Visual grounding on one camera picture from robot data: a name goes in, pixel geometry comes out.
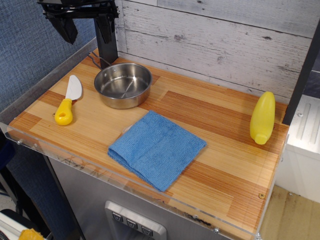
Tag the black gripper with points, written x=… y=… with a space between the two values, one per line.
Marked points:
x=65 y=10

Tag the blue towel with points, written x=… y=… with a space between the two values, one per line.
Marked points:
x=156 y=150

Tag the stainless steel pan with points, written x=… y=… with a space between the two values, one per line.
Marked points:
x=122 y=85

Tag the stainless steel cabinet front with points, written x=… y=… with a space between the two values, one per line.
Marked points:
x=100 y=200

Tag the yellow plastic bottle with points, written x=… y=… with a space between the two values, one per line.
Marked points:
x=263 y=118

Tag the silver button control panel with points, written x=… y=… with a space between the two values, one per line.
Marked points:
x=126 y=224

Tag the yellow object bottom left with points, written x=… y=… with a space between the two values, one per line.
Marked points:
x=30 y=234

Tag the clear acrylic front guard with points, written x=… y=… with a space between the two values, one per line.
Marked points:
x=125 y=182

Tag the white appliance on right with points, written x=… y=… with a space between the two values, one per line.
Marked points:
x=299 y=168

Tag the black vertical post left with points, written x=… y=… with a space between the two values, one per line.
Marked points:
x=108 y=51

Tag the black vertical post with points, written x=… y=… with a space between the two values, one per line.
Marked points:
x=303 y=77
x=108 y=51

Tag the yellow handled toy knife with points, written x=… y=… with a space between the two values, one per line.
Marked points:
x=63 y=115

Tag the black vertical post right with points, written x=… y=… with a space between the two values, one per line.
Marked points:
x=303 y=77

